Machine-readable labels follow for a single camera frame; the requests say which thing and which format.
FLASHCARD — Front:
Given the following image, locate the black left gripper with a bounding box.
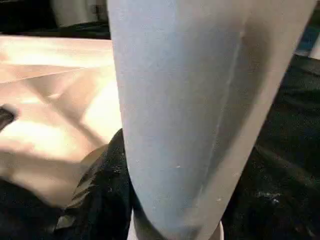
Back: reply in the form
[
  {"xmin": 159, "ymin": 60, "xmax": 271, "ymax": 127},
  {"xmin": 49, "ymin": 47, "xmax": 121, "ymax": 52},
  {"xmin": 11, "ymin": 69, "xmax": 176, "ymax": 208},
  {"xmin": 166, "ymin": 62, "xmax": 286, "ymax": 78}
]
[{"xmin": 0, "ymin": 104, "xmax": 19, "ymax": 131}]

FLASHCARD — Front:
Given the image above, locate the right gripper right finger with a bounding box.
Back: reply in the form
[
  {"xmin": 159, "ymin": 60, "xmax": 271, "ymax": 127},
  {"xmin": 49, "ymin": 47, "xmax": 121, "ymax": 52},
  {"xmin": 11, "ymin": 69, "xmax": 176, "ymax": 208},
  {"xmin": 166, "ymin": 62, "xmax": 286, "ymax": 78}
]
[{"xmin": 222, "ymin": 149, "xmax": 320, "ymax": 240}]

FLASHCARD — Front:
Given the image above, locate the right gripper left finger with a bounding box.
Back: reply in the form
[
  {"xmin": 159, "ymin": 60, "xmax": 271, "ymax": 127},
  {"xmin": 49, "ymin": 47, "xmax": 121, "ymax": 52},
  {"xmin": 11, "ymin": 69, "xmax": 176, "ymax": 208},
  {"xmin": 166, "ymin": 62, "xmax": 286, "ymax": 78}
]
[{"xmin": 53, "ymin": 128, "xmax": 137, "ymax": 240}]

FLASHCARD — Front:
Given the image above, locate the white plastic table top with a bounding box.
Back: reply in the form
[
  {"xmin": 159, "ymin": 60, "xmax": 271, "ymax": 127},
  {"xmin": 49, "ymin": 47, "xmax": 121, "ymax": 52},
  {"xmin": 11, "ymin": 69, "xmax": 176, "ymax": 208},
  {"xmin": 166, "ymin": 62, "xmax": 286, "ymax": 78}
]
[{"xmin": 0, "ymin": 34, "xmax": 126, "ymax": 208}]

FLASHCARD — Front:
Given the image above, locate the white plastic table leg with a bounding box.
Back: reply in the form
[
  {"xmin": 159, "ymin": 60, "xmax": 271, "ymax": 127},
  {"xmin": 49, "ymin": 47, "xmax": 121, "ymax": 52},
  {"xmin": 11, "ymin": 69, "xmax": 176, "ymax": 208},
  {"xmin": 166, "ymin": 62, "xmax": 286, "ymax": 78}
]
[{"xmin": 106, "ymin": 0, "xmax": 313, "ymax": 240}]

